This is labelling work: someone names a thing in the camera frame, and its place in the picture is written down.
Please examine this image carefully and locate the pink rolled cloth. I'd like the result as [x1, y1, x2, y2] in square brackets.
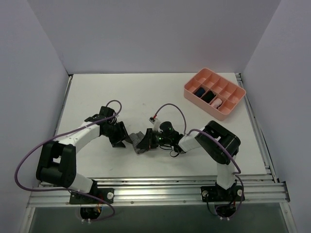
[210, 98, 223, 109]

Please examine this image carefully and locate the pink compartment tray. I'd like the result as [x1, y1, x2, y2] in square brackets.
[184, 68, 246, 121]

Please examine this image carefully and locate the aluminium frame rail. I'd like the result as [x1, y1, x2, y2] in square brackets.
[26, 175, 291, 208]

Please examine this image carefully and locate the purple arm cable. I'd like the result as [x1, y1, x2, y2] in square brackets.
[154, 103, 242, 219]
[14, 100, 122, 222]

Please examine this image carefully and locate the black rolled cloth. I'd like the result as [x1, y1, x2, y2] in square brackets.
[202, 90, 216, 103]

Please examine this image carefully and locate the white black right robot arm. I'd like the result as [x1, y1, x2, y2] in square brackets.
[130, 118, 241, 200]

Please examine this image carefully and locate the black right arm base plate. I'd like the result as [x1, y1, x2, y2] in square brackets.
[200, 184, 245, 202]

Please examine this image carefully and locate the grey striped underwear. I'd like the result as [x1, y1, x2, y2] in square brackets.
[129, 131, 148, 155]

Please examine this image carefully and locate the blue rolled cloth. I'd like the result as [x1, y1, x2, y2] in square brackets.
[194, 87, 206, 98]

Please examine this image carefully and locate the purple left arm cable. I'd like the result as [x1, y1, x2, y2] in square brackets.
[14, 100, 122, 222]

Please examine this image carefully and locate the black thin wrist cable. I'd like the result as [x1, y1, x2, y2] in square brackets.
[159, 143, 182, 158]

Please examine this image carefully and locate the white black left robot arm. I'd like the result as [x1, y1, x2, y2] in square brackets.
[36, 106, 131, 203]

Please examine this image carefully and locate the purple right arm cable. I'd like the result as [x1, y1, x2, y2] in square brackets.
[154, 103, 242, 219]

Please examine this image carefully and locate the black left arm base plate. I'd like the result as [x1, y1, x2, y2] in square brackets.
[69, 188, 115, 205]

